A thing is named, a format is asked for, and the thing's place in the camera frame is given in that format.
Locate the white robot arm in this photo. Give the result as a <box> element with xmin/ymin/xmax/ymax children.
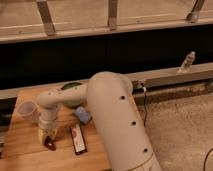
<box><xmin>37</xmin><ymin>72</ymin><xmax>163</xmax><ymax>171</ymax></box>

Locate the green ceramic bowl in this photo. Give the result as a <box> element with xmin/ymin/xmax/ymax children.
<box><xmin>61</xmin><ymin>82</ymin><xmax>82</xmax><ymax>108</ymax></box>

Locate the translucent plastic cup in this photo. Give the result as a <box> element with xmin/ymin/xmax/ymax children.
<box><xmin>17</xmin><ymin>101</ymin><xmax>40</xmax><ymax>124</ymax></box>

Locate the metal bracket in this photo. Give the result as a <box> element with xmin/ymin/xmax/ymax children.
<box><xmin>36</xmin><ymin>0</ymin><xmax>56</xmax><ymax>36</ymax></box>
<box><xmin>186</xmin><ymin>0</ymin><xmax>205</xmax><ymax>23</ymax></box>
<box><xmin>108</xmin><ymin>0</ymin><xmax>118</xmax><ymax>30</ymax></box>

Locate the wooden table board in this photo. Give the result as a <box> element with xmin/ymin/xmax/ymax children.
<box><xmin>0</xmin><ymin>79</ymin><xmax>148</xmax><ymax>171</ymax></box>

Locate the middle metal bracket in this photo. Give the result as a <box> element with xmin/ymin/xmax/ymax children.
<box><xmin>108</xmin><ymin>0</ymin><xmax>118</xmax><ymax>30</ymax></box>

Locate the black cable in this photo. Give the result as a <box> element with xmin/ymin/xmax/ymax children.
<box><xmin>141</xmin><ymin>83</ymin><xmax>149</xmax><ymax>128</ymax></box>

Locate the blue sponge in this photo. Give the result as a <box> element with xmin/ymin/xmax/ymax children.
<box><xmin>74</xmin><ymin>106</ymin><xmax>92</xmax><ymax>124</ymax></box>

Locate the right metal bracket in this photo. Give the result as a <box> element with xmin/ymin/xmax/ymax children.
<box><xmin>186</xmin><ymin>0</ymin><xmax>205</xmax><ymax>23</ymax></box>

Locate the left metal bracket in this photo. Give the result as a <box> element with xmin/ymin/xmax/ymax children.
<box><xmin>36</xmin><ymin>0</ymin><xmax>56</xmax><ymax>36</ymax></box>

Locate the red pepper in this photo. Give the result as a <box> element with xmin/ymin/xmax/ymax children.
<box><xmin>44</xmin><ymin>137</ymin><xmax>56</xmax><ymax>151</ymax></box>

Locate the clear bottle on ledge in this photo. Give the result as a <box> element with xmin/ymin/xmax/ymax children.
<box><xmin>178</xmin><ymin>51</ymin><xmax>195</xmax><ymax>74</ymax></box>

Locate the red black candy bar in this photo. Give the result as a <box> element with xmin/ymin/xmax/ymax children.
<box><xmin>70</xmin><ymin>124</ymin><xmax>87</xmax><ymax>155</ymax></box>

